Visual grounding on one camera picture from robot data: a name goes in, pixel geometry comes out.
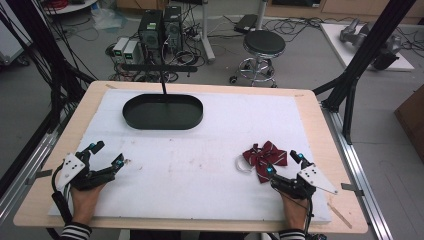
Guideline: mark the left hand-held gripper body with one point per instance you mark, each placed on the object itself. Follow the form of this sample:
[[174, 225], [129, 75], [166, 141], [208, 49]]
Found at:
[[70, 168]]

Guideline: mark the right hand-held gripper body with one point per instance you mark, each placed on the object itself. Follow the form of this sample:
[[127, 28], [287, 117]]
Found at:
[[315, 178]]

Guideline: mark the dark red striped bow tie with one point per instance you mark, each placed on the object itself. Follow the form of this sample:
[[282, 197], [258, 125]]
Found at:
[[265, 158]]

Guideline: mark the black oval tray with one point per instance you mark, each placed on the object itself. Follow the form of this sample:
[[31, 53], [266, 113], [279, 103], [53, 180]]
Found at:
[[163, 113]]

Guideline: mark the person's right hand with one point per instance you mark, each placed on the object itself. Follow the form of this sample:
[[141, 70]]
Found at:
[[294, 211]]

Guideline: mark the person's left hand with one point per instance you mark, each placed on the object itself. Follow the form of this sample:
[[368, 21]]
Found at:
[[85, 205]]

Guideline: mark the grey metal clamp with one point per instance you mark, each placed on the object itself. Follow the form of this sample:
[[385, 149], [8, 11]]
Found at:
[[352, 189], [38, 176]]

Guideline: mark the thin wooden stick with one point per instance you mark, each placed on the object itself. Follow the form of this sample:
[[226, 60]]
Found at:
[[339, 215]]

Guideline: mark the white foam mat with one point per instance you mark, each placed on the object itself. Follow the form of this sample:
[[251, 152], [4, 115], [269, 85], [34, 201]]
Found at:
[[186, 173]]

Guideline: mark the white power supply box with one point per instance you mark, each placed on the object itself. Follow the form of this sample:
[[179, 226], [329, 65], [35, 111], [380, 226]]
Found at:
[[120, 47], [131, 52]]

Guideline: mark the black stand with crossbar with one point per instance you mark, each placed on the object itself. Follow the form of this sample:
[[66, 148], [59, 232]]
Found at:
[[163, 68]]

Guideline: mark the brown wooden cabinet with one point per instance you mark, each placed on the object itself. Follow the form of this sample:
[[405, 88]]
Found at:
[[412, 123]]

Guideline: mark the black round stool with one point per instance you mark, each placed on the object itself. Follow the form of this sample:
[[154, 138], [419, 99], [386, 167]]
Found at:
[[264, 43]]

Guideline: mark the white floor board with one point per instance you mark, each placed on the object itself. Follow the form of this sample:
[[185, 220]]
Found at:
[[336, 43]]

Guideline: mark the black computer tower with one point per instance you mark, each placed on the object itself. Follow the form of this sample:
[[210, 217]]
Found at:
[[150, 33], [172, 28]]

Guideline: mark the clear plastic bag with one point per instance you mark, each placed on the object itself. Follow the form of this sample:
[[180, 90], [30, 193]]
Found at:
[[108, 18]]

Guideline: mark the round white table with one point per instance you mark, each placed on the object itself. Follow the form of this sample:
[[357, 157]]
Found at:
[[71, 6]]

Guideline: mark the flat black box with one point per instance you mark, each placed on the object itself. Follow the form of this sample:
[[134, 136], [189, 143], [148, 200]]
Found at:
[[245, 23]]

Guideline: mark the white table leg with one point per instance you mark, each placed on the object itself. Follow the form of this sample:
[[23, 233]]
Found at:
[[262, 13], [206, 36]]

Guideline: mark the aluminium rail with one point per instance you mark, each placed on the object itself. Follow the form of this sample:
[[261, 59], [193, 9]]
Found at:
[[358, 170], [23, 176]]

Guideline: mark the black metal frame strut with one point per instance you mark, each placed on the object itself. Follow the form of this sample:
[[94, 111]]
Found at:
[[363, 56]]

